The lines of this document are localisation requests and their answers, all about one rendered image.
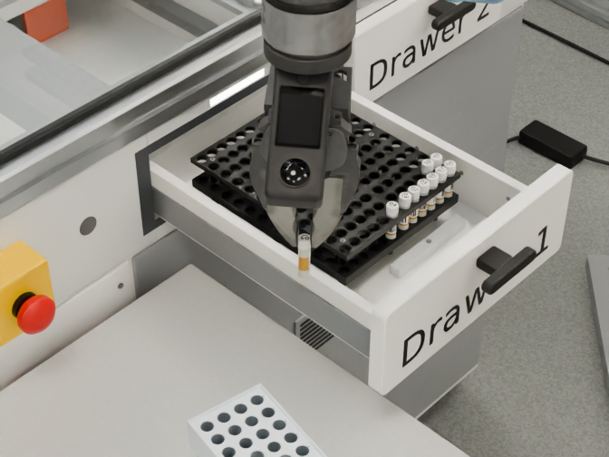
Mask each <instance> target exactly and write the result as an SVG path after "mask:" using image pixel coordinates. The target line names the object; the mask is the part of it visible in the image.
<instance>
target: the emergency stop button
mask: <svg viewBox="0 0 609 457"><path fill-rule="evenodd" d="M54 315H55V303H54V302H53V300H52V299H51V298H49V297H48V296H46V295H36V296H33V297H31V298H29V299H28V300H26V301H25V302H24V303H23V304H22V306H21V308H20V310H19V312H18V315H17V324H18V326H19V328H20V329H21V330H22V331H23V332H25V333H26V334H28V335H34V334H38V333H40V332H43V331H44V330H45V329H46V328H47V327H48V326H49V325H50V324H51V323H52V322H53V319H54Z"/></svg>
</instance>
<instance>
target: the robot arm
mask: <svg viewBox="0 0 609 457"><path fill-rule="evenodd" d="M253 7H254V8H255V9H263V10H262V13H261V29H262V35H263V37H264V55H265V57H266V59H267V60H268V61H269V62H270V63H271V66H270V71H269V76H268V82H267V87H266V97H265V102H264V111H265V118H263V119H262V120H260V121H259V126H258V130H259V131H261V132H262V133H263V138H253V139H252V143H251V148H252V154H251V160H250V165H249V176H250V180H251V183H252V185H253V188H254V190H255V192H256V195H257V196H258V198H259V200H260V202H261V204H262V206H263V208H264V209H266V213H267V215H268V216H269V218H270V219H271V221H272V222H273V224H274V225H275V227H276V229H277V230H278V232H279V233H280V234H281V235H282V236H283V237H284V239H285V240H286V241H287V242H288V243H289V244H290V245H291V246H292V247H298V236H299V225H297V223H296V221H295V213H296V208H303V209H314V215H313V222H314V224H313V226H311V234H310V242H311V248H317V247H319V246H320V245H321V244H322V243H323V242H324V241H325V240H326V239H327V238H328V237H329V236H330V235H331V233H332V232H333V231H334V229H335V227H336V226H337V224H338V222H339V221H340V219H341V217H342V215H343V214H344V212H345V211H346V210H347V208H348V206H349V204H350V202H351V200H352V198H353V195H354V194H355V192H356V190H357V188H358V185H359V179H360V167H361V163H360V157H359V156H358V148H359V144H358V143H353V142H349V136H350V135H351V133H352V125H351V124H350V119H351V99H352V75H353V68H352V67H344V66H343V65H344V64H345V63H346V62H347V61H348V60H349V58H350V57H351V54H352V43H353V38H354V36H355V30H356V8H357V0H253ZM338 73H343V74H344V75H346V76H347V78H346V81H345V80H344V79H342V78H341V75H339V74H338Z"/></svg>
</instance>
